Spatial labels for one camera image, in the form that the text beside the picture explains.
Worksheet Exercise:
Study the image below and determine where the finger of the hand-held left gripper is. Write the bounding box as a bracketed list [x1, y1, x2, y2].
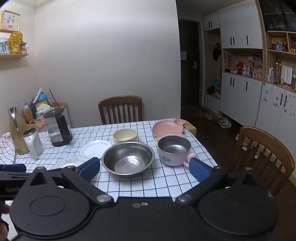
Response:
[0, 164, 26, 172]

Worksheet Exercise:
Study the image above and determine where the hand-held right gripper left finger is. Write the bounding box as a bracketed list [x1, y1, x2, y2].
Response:
[28, 157, 115, 207]

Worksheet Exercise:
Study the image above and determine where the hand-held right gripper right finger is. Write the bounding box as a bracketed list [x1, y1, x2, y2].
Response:
[175, 158, 270, 207]

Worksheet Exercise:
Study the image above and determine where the white plate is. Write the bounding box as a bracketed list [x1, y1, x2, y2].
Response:
[80, 140, 113, 159]
[50, 156, 91, 171]

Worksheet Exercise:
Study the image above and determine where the pink handled steel-lined bowl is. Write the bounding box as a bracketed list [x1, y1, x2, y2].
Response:
[154, 135, 197, 167]

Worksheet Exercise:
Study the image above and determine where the stainless steel bowl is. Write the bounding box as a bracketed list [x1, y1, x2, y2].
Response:
[101, 142, 155, 178]

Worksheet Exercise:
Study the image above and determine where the cream bowl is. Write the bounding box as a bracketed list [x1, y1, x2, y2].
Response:
[112, 129, 139, 146]

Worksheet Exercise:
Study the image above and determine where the pink eared plate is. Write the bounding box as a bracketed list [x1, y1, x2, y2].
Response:
[152, 119, 186, 139]

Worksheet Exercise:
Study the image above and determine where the person's left hand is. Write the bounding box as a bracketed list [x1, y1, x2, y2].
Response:
[0, 201, 11, 240]

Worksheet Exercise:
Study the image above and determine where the white steel tumbler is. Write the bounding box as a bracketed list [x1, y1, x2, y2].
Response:
[23, 128, 44, 160]

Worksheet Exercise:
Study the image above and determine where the yellow box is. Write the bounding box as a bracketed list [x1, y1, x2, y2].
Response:
[184, 120, 197, 138]

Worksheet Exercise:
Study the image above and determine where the white checked tablecloth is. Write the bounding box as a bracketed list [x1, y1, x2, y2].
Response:
[0, 119, 218, 198]

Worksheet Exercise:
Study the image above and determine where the glass electric kettle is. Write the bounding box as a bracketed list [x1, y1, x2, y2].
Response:
[43, 108, 73, 147]

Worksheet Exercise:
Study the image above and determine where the orange bottle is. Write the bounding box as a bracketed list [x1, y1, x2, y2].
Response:
[23, 105, 36, 125]

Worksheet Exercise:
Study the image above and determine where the colourful toy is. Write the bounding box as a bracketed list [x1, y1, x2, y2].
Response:
[242, 137, 253, 151]

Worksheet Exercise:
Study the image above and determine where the green tissue pack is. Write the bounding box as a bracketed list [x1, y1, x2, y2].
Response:
[35, 104, 53, 120]

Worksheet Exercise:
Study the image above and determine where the wooden slat-back chair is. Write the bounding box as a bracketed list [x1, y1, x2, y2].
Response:
[98, 95, 142, 125]

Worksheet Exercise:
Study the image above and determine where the wooden round-back chair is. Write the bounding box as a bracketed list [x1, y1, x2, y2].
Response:
[228, 126, 295, 186]

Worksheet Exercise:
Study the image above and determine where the white cabinet unit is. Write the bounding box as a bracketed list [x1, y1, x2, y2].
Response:
[201, 0, 296, 140]

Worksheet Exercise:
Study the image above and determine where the dark entrance door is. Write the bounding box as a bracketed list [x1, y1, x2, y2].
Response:
[178, 20, 201, 109]

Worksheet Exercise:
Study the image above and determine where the black hanging bag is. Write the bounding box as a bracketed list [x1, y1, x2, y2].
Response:
[212, 42, 222, 61]

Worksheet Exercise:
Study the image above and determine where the golden ornament plant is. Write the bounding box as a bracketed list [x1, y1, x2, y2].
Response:
[8, 31, 24, 54]

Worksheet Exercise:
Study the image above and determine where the framed picture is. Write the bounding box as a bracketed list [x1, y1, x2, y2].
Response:
[0, 10, 21, 32]

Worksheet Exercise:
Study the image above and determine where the wooden wall shelf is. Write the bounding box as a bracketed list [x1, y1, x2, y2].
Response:
[0, 54, 29, 59]

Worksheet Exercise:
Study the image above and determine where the small photo frame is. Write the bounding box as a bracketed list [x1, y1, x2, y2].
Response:
[0, 37, 10, 55]

